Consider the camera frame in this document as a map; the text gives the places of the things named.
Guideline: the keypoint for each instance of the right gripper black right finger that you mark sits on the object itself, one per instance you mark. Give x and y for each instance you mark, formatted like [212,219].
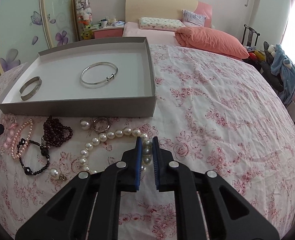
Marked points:
[207,207]

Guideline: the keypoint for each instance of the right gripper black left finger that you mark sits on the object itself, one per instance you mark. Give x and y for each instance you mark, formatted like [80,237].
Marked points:
[88,206]

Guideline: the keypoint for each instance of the large pearl earring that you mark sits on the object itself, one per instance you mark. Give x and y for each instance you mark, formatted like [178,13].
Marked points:
[85,125]

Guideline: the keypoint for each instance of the floral pink bedsheet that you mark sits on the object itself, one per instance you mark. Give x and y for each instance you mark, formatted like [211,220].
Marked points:
[212,112]

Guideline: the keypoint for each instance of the floral sliding wardrobe door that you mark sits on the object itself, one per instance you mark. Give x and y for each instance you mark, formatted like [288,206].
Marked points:
[28,27]

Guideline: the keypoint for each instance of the thin silver bangle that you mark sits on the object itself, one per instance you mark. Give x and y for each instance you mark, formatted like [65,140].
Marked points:
[98,74]

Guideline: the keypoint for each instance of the grey cardboard tray box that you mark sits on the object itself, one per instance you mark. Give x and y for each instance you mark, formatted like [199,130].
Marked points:
[51,84]

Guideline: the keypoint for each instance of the pink bedside table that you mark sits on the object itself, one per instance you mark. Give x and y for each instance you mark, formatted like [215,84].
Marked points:
[108,31]

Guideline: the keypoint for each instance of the white mug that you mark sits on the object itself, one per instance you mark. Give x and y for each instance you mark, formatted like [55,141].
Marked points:
[103,23]

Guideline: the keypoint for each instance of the clear tube of plush toys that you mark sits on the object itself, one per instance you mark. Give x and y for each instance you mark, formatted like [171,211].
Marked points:
[83,12]

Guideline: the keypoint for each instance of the blue plush robe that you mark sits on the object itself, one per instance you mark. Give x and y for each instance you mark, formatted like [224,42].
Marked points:
[286,68]

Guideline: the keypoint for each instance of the orange folded duvet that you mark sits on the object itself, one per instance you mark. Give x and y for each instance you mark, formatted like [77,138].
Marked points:
[211,40]

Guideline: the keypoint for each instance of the black wooden chair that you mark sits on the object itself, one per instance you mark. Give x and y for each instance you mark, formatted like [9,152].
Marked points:
[250,36]

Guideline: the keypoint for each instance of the floral white pillow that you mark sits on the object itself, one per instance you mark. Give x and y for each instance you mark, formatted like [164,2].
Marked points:
[159,24]

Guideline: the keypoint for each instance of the lilac patterned pillow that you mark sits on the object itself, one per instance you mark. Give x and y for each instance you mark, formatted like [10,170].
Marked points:
[192,19]

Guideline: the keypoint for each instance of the beige pink headboard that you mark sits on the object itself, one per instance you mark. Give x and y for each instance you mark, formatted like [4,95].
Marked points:
[171,9]

